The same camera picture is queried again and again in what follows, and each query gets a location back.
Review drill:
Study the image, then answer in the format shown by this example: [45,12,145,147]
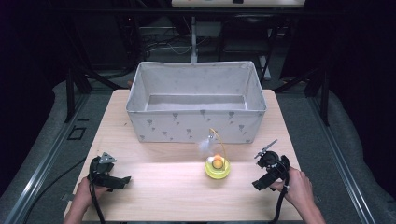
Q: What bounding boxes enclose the yellow cat toy with feather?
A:
[198,127,232,180]

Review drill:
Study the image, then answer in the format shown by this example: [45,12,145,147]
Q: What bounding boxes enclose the white desk leg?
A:
[190,16,200,63]

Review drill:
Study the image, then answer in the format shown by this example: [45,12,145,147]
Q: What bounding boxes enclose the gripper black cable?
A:
[89,181,106,224]
[269,155,292,224]

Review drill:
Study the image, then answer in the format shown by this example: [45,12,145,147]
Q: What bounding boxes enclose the black metal stand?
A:
[274,66,331,127]
[64,66,125,124]

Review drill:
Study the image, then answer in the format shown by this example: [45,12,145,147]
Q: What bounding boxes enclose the grey fabric storage box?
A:
[125,61,268,145]

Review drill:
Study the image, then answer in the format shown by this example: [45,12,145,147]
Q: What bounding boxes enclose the aluminium floor rail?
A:
[307,92,378,224]
[3,92,92,224]

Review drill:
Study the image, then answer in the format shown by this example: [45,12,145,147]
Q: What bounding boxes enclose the person's left hand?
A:
[75,176,110,214]

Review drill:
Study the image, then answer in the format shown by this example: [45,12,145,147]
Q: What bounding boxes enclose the person's right hand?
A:
[270,167,314,207]

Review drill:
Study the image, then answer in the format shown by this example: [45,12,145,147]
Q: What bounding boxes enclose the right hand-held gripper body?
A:
[254,138,291,182]

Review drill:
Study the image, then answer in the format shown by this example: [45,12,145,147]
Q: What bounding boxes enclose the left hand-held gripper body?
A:
[88,151,118,188]

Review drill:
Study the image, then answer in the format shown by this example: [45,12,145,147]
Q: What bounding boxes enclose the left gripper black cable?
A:
[89,181,106,224]

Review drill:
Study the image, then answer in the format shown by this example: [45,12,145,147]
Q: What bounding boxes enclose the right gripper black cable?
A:
[269,155,292,224]

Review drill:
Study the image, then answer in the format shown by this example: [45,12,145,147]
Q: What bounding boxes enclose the tangle of floor cables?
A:
[141,32,209,57]

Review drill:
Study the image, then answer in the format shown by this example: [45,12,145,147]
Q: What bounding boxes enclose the black floor cable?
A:
[22,158,87,224]

